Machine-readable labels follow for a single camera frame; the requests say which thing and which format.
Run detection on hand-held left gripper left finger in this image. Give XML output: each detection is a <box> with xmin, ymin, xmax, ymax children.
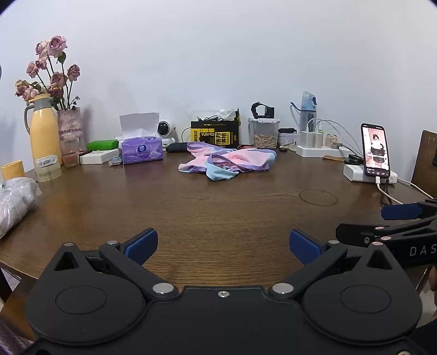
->
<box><xmin>53</xmin><ymin>228</ymin><xmax>179</xmax><ymax>300</ymax></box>

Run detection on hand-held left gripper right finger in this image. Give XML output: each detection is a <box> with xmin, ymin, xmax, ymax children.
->
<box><xmin>270</xmin><ymin>229</ymin><xmax>393</xmax><ymax>301</ymax></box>

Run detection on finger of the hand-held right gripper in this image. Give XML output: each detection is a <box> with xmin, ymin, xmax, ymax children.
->
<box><xmin>381</xmin><ymin>200</ymin><xmax>437</xmax><ymax>221</ymax></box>
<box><xmin>336</xmin><ymin>215</ymin><xmax>437</xmax><ymax>248</ymax></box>

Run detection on pink and blue garment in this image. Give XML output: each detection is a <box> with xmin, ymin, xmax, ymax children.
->
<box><xmin>178</xmin><ymin>143</ymin><xmax>277</xmax><ymax>182</ymax></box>

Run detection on white power bank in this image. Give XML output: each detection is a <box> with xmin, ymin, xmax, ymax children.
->
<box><xmin>343</xmin><ymin>164</ymin><xmax>398</xmax><ymax>184</ymax></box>

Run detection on smartphone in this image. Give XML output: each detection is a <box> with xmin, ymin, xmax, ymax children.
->
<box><xmin>361</xmin><ymin>123</ymin><xmax>390</xmax><ymax>178</ymax></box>

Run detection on purple tissue pack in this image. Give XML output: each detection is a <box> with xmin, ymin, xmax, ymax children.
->
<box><xmin>119</xmin><ymin>112</ymin><xmax>164</xmax><ymax>166</ymax></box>

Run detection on flat white box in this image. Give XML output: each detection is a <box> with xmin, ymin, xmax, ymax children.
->
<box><xmin>79</xmin><ymin>149</ymin><xmax>120</xmax><ymax>165</ymax></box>

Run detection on small white box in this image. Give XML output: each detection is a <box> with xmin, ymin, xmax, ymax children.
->
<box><xmin>278</xmin><ymin>127</ymin><xmax>302</xmax><ymax>147</ymax></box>

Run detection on green box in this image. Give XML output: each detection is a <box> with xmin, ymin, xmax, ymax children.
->
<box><xmin>87</xmin><ymin>140</ymin><xmax>119</xmax><ymax>151</ymax></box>

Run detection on clear food container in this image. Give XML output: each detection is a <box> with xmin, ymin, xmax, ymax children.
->
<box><xmin>248</xmin><ymin>118</ymin><xmax>280</xmax><ymax>149</ymax></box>

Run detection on clear drinking glass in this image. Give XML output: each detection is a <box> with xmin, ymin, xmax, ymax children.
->
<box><xmin>59</xmin><ymin>137</ymin><xmax>81</xmax><ymax>168</ymax></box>

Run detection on clear tape roll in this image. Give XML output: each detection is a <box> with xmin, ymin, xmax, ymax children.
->
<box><xmin>34</xmin><ymin>154</ymin><xmax>63</xmax><ymax>182</ymax></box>

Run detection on blue water bottle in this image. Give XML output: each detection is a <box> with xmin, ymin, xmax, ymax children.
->
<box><xmin>291</xmin><ymin>91</ymin><xmax>319</xmax><ymax>137</ymax></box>

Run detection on black and yellow box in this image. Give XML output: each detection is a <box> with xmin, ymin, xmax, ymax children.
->
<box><xmin>190</xmin><ymin>108</ymin><xmax>240</xmax><ymax>149</ymax></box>

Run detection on grey plastic bag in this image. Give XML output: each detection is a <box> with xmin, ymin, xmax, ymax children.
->
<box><xmin>0</xmin><ymin>177</ymin><xmax>42</xmax><ymax>239</ymax></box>

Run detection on black watch on stand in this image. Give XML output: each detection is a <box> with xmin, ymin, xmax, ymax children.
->
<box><xmin>251</xmin><ymin>102</ymin><xmax>275</xmax><ymax>120</ymax></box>

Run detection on pink glass vase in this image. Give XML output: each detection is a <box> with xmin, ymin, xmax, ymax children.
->
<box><xmin>57</xmin><ymin>107</ymin><xmax>82</xmax><ymax>140</ymax></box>

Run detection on yellow thermos jug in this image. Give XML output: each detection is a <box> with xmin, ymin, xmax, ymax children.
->
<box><xmin>24</xmin><ymin>94</ymin><xmax>63</xmax><ymax>168</ymax></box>

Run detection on yellow cup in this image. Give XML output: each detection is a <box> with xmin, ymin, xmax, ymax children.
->
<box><xmin>1</xmin><ymin>160</ymin><xmax>25</xmax><ymax>181</ymax></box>

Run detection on dried pink roses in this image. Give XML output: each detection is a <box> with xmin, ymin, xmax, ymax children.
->
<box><xmin>14</xmin><ymin>35</ymin><xmax>81</xmax><ymax>110</ymax></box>

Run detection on white phone cable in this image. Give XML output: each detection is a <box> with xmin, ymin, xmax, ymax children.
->
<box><xmin>375</xmin><ymin>176</ymin><xmax>405</xmax><ymax>205</ymax></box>

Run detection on white security camera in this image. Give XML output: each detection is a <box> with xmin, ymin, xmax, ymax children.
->
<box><xmin>157</xmin><ymin>119</ymin><xmax>177</xmax><ymax>148</ymax></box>

